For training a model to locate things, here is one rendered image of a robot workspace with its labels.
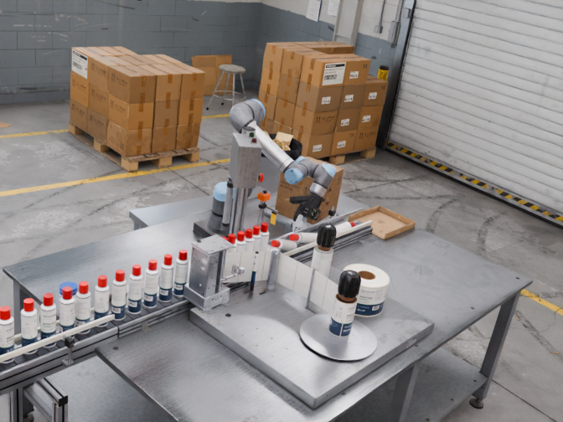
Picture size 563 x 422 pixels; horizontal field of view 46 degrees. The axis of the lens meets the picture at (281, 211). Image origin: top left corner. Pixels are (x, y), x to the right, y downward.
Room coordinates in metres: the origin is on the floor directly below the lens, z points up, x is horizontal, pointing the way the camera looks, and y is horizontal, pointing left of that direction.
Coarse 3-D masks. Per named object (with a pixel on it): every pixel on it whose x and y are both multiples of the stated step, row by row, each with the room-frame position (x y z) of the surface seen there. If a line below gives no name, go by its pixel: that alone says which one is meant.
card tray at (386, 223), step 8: (376, 208) 3.70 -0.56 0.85; (384, 208) 3.69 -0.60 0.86; (352, 216) 3.51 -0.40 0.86; (360, 216) 3.58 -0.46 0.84; (368, 216) 3.61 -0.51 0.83; (376, 216) 3.63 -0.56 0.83; (384, 216) 3.64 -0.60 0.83; (392, 216) 3.65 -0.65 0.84; (400, 216) 3.61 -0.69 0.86; (376, 224) 3.51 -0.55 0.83; (384, 224) 3.52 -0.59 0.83; (392, 224) 3.54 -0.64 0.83; (400, 224) 3.56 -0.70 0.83; (408, 224) 3.50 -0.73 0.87; (376, 232) 3.40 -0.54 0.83; (384, 232) 3.42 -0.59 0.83; (392, 232) 3.37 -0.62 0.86; (400, 232) 3.45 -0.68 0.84
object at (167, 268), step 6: (168, 258) 2.30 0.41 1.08; (162, 264) 2.32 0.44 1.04; (168, 264) 2.30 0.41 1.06; (162, 270) 2.30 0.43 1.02; (168, 270) 2.29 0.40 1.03; (162, 276) 2.30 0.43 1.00; (168, 276) 2.29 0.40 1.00; (162, 282) 2.29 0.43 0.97; (168, 282) 2.30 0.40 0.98; (162, 288) 2.29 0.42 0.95; (168, 288) 2.30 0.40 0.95; (162, 294) 2.29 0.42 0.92; (168, 294) 2.30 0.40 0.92; (162, 300) 2.29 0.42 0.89; (168, 300) 2.30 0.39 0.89
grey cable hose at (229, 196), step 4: (228, 184) 2.68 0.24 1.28; (232, 184) 2.68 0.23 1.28; (228, 188) 2.68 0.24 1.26; (232, 188) 2.68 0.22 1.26; (228, 192) 2.67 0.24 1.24; (232, 192) 2.68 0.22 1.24; (228, 196) 2.67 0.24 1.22; (232, 196) 2.69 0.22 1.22; (228, 200) 2.67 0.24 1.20; (228, 204) 2.67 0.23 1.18; (224, 208) 2.68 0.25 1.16; (228, 208) 2.67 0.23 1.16; (224, 212) 2.68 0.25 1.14; (228, 212) 2.68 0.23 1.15; (224, 216) 2.68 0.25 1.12; (228, 216) 2.68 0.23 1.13; (224, 220) 2.68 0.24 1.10; (228, 220) 2.68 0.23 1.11; (224, 224) 2.67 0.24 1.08; (228, 224) 2.68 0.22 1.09
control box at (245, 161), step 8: (240, 136) 2.75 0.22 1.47; (232, 144) 2.77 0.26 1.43; (240, 144) 2.65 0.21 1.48; (248, 144) 2.66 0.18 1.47; (256, 144) 2.68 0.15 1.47; (232, 152) 2.75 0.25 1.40; (240, 152) 2.63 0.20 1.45; (248, 152) 2.64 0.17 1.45; (256, 152) 2.65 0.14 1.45; (232, 160) 2.73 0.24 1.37; (240, 160) 2.63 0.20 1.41; (248, 160) 2.64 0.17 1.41; (256, 160) 2.65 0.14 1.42; (232, 168) 2.71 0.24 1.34; (240, 168) 2.63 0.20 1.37; (248, 168) 2.64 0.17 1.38; (256, 168) 2.65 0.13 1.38; (232, 176) 2.69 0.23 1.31; (240, 176) 2.63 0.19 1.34; (248, 176) 2.64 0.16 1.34; (256, 176) 2.65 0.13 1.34; (240, 184) 2.63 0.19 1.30; (248, 184) 2.64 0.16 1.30; (256, 184) 2.66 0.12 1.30
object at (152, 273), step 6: (150, 264) 2.24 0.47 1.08; (156, 264) 2.25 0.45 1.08; (150, 270) 2.24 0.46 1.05; (156, 270) 2.25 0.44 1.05; (150, 276) 2.23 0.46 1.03; (156, 276) 2.24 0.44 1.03; (150, 282) 2.23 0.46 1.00; (156, 282) 2.24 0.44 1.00; (144, 288) 2.25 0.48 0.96; (150, 288) 2.23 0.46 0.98; (156, 288) 2.25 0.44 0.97; (144, 294) 2.24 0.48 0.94; (150, 294) 2.23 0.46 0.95; (156, 294) 2.25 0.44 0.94; (144, 300) 2.24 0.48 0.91; (150, 300) 2.23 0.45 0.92; (156, 300) 2.25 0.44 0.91; (144, 306) 2.24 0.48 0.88; (150, 306) 2.23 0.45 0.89
